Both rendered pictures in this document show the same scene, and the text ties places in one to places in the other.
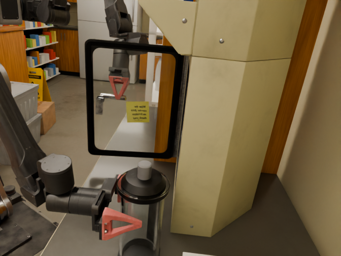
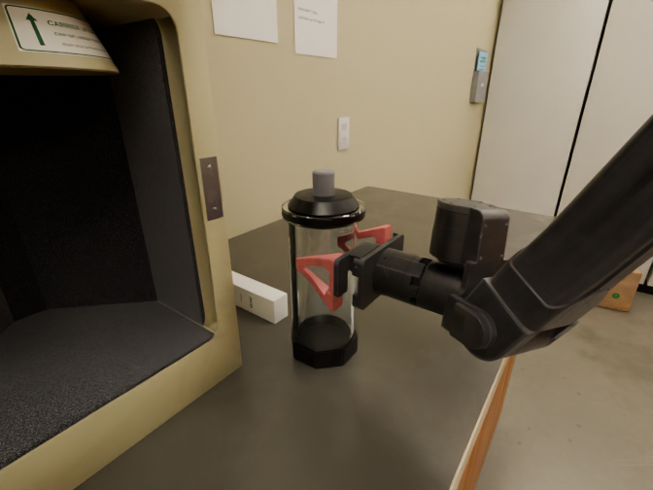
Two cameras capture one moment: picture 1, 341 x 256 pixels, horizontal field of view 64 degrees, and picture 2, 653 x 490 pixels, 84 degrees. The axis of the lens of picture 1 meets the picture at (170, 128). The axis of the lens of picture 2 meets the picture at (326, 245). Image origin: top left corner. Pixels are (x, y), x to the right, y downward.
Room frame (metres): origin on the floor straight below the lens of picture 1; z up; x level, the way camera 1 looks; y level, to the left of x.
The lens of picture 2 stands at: (0.83, 0.30, 1.30)
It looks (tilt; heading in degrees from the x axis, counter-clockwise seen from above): 23 degrees down; 215
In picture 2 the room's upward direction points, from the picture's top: straight up
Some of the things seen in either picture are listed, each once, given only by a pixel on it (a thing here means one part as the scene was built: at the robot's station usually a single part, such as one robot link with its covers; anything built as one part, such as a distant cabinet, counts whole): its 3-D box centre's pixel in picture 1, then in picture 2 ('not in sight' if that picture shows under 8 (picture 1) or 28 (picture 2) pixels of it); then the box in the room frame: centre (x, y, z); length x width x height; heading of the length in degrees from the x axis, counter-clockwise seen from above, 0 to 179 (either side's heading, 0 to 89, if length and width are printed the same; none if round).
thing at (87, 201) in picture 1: (91, 201); (397, 274); (0.47, 0.15, 1.10); 0.10 x 0.07 x 0.07; 179
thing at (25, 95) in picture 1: (5, 105); not in sight; (2.42, 1.61, 0.49); 0.60 x 0.42 x 0.33; 179
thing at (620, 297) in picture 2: not in sight; (594, 276); (-2.00, 0.55, 0.14); 0.41 x 0.33 x 0.29; 95
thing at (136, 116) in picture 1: (133, 104); not in sight; (0.86, 0.13, 1.19); 0.30 x 0.01 x 0.40; 95
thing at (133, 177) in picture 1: (143, 177); (323, 195); (0.46, 0.04, 1.18); 0.09 x 0.09 x 0.07
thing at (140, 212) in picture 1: (141, 222); (324, 277); (0.46, 0.04, 1.06); 0.11 x 0.11 x 0.21
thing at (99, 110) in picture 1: (99, 105); not in sight; (0.84, 0.24, 1.18); 0.02 x 0.02 x 0.06; 5
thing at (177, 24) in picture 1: (170, 23); not in sight; (0.72, 0.03, 1.46); 0.32 x 0.11 x 0.10; 179
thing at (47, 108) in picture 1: (37, 117); not in sight; (3.03, 1.64, 0.14); 0.41 x 0.32 x 0.28; 5
